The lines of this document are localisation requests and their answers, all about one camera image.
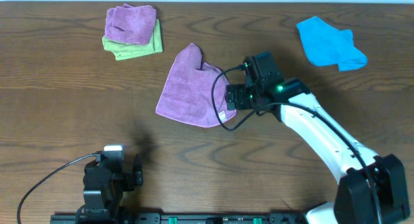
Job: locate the purple microfiber cloth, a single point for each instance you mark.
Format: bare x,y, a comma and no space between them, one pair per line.
193,94

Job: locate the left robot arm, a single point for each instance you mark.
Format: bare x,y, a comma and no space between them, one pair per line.
105,181

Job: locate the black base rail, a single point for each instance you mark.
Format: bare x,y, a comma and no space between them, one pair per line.
156,218

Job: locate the folded purple cloth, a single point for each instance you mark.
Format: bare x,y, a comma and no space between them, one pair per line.
130,24

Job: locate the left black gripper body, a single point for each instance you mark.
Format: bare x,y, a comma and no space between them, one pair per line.
130,179

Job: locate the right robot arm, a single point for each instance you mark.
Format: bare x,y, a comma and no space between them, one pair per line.
371,188

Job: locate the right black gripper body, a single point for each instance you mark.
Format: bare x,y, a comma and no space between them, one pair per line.
237,96

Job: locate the blue microfiber cloth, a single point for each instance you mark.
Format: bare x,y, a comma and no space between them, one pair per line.
325,45

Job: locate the folded green cloth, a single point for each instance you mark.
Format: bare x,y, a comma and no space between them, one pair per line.
124,51

